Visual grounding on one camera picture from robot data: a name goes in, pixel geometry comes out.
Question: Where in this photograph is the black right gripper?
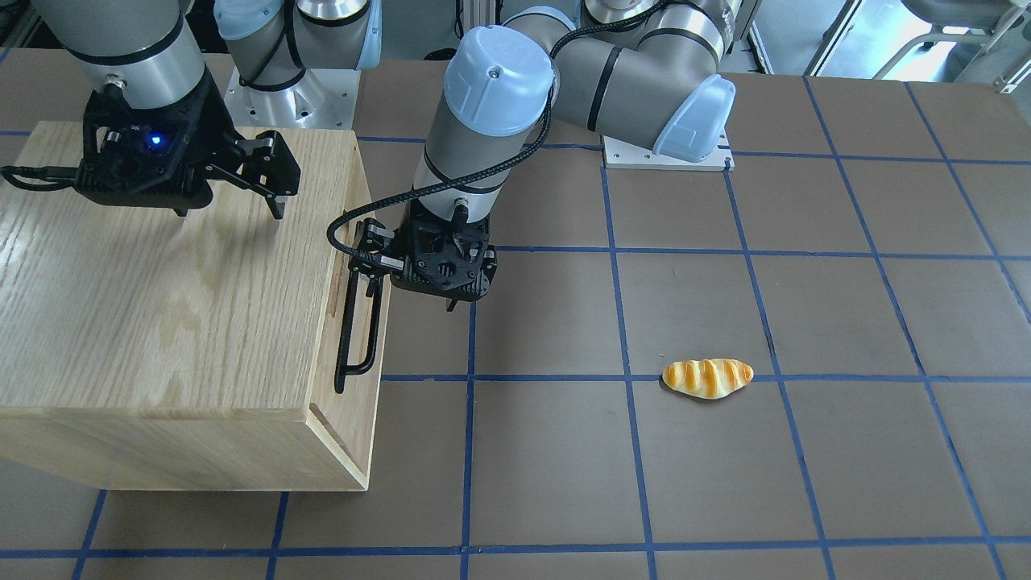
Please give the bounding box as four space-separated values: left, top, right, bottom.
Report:
73 77 301 220

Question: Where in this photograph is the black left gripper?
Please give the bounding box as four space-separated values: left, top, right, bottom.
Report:
347 201 498 311

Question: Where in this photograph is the black drawer handle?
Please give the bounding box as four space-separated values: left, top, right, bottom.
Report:
334 270 384 395

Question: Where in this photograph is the wooden drawer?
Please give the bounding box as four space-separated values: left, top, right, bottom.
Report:
309 181 383 491

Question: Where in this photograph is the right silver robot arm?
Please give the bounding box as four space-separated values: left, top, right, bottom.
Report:
2 1 383 220

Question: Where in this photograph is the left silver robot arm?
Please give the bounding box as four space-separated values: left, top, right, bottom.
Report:
328 1 740 304

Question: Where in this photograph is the light wooden drawer cabinet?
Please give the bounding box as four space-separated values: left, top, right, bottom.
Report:
1 129 380 491

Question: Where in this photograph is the yellow toy bread roll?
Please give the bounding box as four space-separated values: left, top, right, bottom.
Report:
660 359 755 400

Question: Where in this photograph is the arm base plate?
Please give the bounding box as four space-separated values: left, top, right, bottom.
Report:
602 129 735 171
224 69 362 130

